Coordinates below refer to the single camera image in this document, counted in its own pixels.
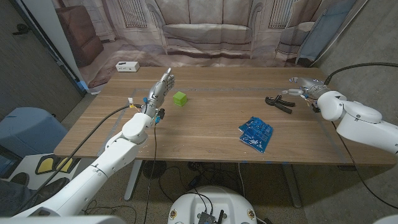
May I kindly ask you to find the green cube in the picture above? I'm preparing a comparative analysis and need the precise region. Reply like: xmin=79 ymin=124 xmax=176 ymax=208
xmin=172 ymin=91 xmax=188 ymax=107

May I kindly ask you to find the blue folding panel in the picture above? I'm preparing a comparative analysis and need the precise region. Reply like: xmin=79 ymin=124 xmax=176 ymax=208
xmin=295 ymin=0 xmax=358 ymax=65

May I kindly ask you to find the person's dark trouser leg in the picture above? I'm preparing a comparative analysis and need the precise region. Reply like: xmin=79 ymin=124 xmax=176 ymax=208
xmin=0 ymin=179 xmax=47 ymax=216

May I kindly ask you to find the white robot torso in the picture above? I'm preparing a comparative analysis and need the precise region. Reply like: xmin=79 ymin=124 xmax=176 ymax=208
xmin=167 ymin=185 xmax=258 ymax=224

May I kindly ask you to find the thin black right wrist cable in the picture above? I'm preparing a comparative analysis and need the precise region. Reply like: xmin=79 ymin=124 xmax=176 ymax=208
xmin=331 ymin=121 xmax=398 ymax=210

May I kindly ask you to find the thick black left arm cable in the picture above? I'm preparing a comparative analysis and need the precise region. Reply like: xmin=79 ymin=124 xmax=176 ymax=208
xmin=12 ymin=105 xmax=139 ymax=215

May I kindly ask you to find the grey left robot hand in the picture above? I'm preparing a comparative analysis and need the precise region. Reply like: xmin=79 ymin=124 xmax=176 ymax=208
xmin=141 ymin=67 xmax=176 ymax=118

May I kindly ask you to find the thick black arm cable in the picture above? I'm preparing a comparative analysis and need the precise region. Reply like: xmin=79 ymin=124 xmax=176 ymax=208
xmin=323 ymin=62 xmax=398 ymax=85
xmin=12 ymin=105 xmax=139 ymax=215

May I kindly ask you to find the blue gel bag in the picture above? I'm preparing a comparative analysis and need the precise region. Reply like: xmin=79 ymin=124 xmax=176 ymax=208
xmin=238 ymin=116 xmax=274 ymax=154

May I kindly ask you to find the person's black shoe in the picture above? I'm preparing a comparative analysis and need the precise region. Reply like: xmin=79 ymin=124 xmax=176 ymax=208
xmin=40 ymin=177 xmax=71 ymax=200

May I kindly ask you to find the black grip strengthener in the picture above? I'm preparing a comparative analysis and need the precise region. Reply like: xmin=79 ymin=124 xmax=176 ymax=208
xmin=264 ymin=94 xmax=296 ymax=115

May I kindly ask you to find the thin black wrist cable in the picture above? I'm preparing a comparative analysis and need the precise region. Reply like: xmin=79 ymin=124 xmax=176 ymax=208
xmin=143 ymin=123 xmax=157 ymax=224
xmin=331 ymin=121 xmax=398 ymax=210

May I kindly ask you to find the white and yellow board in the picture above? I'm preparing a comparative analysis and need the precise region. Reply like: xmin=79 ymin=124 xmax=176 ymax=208
xmin=0 ymin=152 xmax=85 ymax=190

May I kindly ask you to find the round black floor fan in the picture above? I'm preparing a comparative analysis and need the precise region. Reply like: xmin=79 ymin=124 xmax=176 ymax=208
xmin=142 ymin=160 xmax=167 ymax=180

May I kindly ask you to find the white table leg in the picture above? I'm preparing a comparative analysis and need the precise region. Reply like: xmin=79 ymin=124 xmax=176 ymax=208
xmin=124 ymin=159 xmax=144 ymax=202
xmin=281 ymin=164 xmax=303 ymax=208

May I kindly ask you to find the printed living room backdrop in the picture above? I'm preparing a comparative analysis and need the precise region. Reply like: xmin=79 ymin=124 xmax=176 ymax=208
xmin=51 ymin=0 xmax=369 ymax=94

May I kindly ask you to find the blue-grey bin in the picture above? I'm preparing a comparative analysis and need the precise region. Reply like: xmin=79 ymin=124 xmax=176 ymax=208
xmin=0 ymin=106 xmax=68 ymax=159

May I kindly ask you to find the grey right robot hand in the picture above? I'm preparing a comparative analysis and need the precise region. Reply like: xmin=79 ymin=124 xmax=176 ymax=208
xmin=282 ymin=77 xmax=330 ymax=100

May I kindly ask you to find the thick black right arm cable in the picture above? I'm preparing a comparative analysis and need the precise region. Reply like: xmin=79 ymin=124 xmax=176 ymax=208
xmin=323 ymin=62 xmax=398 ymax=85

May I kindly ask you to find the small white box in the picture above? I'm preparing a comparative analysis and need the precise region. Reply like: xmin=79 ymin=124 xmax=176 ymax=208
xmin=115 ymin=61 xmax=141 ymax=73

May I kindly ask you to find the thin black left wrist cable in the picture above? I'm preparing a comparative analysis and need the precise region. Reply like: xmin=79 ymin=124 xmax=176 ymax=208
xmin=143 ymin=123 xmax=157 ymax=224

